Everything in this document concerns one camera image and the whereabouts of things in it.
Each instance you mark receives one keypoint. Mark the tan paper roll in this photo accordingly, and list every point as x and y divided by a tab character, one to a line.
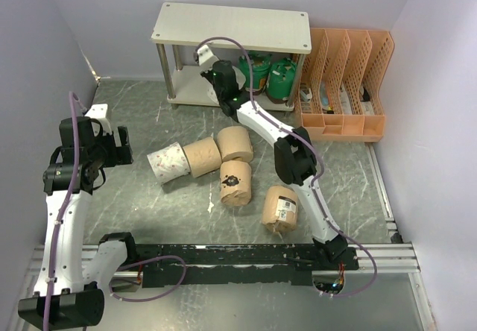
234	144
203	156

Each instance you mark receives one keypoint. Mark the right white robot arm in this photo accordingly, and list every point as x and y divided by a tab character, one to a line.
294	156

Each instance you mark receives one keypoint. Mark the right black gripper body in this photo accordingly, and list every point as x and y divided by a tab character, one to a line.
209	75

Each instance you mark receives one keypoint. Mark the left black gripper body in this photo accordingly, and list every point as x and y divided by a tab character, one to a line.
115	155

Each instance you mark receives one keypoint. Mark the tan paper roll left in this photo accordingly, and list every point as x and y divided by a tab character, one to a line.
203	156

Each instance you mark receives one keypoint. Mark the white two-tier shelf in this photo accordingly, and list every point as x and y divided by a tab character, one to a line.
180	27

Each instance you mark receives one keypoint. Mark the green torn roll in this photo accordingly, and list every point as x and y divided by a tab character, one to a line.
261	64

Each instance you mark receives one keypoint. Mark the tan paper roll back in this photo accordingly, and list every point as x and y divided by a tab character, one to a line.
234	144

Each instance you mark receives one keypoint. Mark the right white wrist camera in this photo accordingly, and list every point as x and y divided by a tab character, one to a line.
205	57

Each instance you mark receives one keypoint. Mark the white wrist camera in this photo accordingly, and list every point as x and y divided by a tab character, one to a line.
205	57
101	113

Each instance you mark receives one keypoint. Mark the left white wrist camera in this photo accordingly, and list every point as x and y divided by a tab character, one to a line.
101	113

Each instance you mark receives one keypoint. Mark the white dotted paper roll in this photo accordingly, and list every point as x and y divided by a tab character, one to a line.
212	94

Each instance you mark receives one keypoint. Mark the tan roll with black mark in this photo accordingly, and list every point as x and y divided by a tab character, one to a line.
235	183

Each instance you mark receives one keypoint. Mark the tan roll with label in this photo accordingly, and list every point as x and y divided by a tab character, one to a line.
279	213

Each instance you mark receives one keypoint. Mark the orange plastic file organizer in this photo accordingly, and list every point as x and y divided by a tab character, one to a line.
343	74

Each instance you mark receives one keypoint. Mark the green roll with brown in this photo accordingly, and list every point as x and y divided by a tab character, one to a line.
280	80

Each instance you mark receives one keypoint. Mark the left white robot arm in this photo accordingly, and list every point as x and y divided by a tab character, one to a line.
66	294

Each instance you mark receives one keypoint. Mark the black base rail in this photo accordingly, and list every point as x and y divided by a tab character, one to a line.
238	264

